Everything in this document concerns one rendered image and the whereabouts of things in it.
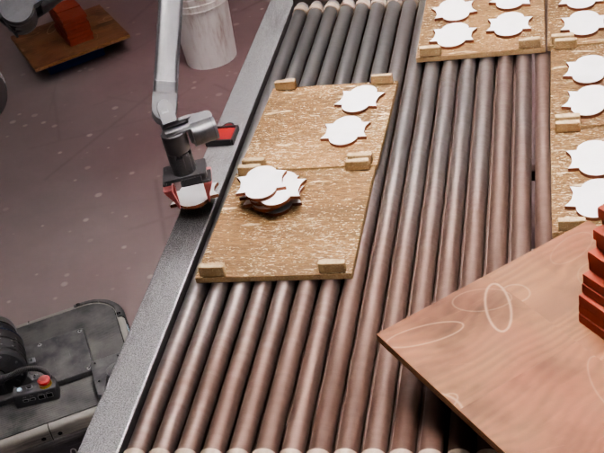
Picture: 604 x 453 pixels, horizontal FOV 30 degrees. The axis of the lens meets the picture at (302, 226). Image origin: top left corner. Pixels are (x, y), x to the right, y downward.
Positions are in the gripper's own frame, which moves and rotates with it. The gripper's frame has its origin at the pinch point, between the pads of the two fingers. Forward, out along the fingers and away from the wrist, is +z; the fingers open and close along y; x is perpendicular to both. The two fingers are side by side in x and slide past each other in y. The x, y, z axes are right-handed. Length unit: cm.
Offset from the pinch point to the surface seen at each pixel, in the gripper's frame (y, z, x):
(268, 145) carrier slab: 19.3, 2.7, 22.4
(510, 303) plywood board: 59, -8, -69
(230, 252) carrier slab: 7.3, 2.1, -20.3
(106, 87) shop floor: -61, 97, 267
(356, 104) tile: 44, 2, 32
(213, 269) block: 3.6, -0.1, -28.3
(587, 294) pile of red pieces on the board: 71, -14, -78
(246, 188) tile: 13.2, -3.3, -4.6
